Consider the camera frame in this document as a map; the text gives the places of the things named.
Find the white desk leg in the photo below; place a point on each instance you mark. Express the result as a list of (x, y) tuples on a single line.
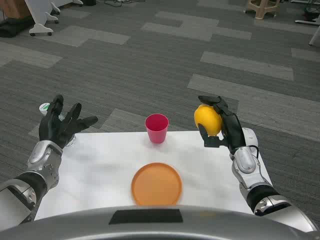
[(314, 36)]

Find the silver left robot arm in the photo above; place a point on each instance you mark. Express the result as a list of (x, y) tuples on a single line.
[(41, 162)]

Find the orange round plate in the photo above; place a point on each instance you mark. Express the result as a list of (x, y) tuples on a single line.
[(157, 185)]

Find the silver robot chest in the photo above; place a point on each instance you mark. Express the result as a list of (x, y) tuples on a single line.
[(160, 225)]

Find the white wheeled stand foot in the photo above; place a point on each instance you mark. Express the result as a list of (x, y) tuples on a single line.
[(51, 16), (40, 26)]

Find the yellow lemon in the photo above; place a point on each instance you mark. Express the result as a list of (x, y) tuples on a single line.
[(208, 120)]

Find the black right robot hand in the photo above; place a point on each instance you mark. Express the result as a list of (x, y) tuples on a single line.
[(232, 127)]

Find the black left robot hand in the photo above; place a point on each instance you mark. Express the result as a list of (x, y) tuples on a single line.
[(51, 127)]

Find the brown wooden cabinet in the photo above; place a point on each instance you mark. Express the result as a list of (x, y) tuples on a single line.
[(12, 8)]

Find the beige plastic stool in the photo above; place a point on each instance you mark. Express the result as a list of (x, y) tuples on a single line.
[(262, 8)]

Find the white desk foot bar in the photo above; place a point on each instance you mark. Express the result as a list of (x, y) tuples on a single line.
[(307, 22)]

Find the pink plastic cup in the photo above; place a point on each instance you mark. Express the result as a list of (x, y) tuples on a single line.
[(157, 132)]

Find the clear bottle with green-white cap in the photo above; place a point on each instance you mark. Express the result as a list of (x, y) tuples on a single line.
[(44, 108)]

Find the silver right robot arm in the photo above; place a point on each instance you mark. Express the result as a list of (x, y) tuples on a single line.
[(247, 170)]

